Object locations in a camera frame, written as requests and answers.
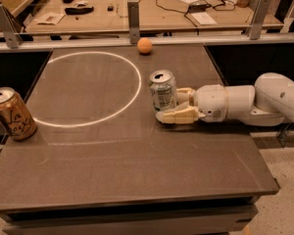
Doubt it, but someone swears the silver green 7up can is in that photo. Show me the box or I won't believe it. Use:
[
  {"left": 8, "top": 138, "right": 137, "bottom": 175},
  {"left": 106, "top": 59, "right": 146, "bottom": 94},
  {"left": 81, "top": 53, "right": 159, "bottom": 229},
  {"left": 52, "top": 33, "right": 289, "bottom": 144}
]
[{"left": 149, "top": 70, "right": 177, "bottom": 112}]

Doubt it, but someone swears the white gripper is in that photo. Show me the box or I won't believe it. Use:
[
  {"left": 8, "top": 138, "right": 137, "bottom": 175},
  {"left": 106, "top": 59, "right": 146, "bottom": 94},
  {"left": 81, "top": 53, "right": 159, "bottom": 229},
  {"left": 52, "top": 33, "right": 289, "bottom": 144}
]
[{"left": 156, "top": 84, "right": 227, "bottom": 124}]

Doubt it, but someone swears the white paper note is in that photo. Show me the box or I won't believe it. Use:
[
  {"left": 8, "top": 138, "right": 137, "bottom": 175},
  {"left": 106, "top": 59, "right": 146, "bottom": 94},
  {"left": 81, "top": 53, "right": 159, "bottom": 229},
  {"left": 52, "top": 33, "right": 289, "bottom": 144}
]
[{"left": 191, "top": 12, "right": 217, "bottom": 25}]

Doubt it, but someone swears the wooden background desk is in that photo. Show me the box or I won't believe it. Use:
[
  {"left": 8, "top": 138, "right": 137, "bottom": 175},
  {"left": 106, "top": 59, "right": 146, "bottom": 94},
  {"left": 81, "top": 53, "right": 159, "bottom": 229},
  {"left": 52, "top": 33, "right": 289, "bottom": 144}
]
[{"left": 24, "top": 0, "right": 284, "bottom": 36}]

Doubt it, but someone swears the middle metal bracket post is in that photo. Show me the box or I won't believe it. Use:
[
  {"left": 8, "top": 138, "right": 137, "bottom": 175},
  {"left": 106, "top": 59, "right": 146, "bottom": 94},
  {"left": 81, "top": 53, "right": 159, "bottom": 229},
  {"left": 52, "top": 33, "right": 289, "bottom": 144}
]
[{"left": 127, "top": 1, "right": 140, "bottom": 44}]

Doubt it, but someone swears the small black block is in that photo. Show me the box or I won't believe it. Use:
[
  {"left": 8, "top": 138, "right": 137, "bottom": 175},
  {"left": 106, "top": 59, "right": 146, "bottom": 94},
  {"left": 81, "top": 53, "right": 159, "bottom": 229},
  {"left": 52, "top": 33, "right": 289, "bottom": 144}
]
[{"left": 107, "top": 5, "right": 114, "bottom": 11}]

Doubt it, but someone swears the black cable with adapter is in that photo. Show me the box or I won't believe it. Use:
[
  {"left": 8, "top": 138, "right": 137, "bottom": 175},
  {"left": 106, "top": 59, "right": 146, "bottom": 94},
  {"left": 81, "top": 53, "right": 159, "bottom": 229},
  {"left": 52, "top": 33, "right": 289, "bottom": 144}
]
[{"left": 155, "top": 0, "right": 236, "bottom": 27}]

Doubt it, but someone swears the black stapler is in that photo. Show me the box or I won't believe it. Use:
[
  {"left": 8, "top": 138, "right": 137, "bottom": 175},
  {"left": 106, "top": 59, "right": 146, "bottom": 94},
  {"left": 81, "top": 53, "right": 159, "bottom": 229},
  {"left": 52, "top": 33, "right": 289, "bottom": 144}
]
[{"left": 65, "top": 7, "right": 94, "bottom": 15}]

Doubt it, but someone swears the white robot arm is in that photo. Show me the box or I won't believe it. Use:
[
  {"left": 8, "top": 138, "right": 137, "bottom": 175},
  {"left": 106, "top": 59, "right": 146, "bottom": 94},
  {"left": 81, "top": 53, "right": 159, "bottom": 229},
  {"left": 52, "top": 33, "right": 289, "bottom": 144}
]
[{"left": 156, "top": 72, "right": 294, "bottom": 126}]

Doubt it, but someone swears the left metal bracket post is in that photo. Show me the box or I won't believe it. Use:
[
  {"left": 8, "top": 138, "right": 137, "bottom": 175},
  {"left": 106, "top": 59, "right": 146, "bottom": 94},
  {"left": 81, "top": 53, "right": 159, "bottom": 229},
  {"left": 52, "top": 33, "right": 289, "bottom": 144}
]
[{"left": 0, "top": 4, "right": 23, "bottom": 49}]

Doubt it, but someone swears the orange ball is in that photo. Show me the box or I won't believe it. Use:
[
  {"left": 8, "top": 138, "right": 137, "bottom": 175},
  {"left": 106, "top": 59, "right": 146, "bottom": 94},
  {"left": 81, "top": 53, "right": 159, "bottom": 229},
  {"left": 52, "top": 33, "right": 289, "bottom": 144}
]
[{"left": 137, "top": 37, "right": 153, "bottom": 54}]

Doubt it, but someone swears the metal bracket post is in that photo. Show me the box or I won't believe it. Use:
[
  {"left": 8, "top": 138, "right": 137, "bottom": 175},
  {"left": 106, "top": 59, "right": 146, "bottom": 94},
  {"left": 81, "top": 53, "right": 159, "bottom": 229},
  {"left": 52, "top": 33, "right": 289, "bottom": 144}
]
[
  {"left": 0, "top": 4, "right": 23, "bottom": 49},
  {"left": 127, "top": 1, "right": 140, "bottom": 44},
  {"left": 246, "top": 0, "right": 271, "bottom": 40}
]

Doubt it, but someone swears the right metal bracket post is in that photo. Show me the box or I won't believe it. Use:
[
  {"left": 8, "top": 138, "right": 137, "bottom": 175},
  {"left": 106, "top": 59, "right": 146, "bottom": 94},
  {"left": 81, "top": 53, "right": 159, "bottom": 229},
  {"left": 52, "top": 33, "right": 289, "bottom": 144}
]
[{"left": 246, "top": 0, "right": 271, "bottom": 40}]

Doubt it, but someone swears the gold LaCroix can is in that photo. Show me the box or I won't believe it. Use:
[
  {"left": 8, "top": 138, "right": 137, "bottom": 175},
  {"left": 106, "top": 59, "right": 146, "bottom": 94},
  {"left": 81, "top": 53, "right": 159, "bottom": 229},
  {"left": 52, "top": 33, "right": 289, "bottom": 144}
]
[{"left": 0, "top": 87, "right": 37, "bottom": 141}]

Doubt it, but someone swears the white paper card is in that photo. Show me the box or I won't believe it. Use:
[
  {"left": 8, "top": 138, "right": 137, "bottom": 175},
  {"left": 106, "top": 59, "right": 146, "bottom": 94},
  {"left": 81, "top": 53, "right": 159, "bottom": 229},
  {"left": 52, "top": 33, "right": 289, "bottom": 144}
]
[{"left": 34, "top": 12, "right": 64, "bottom": 25}]

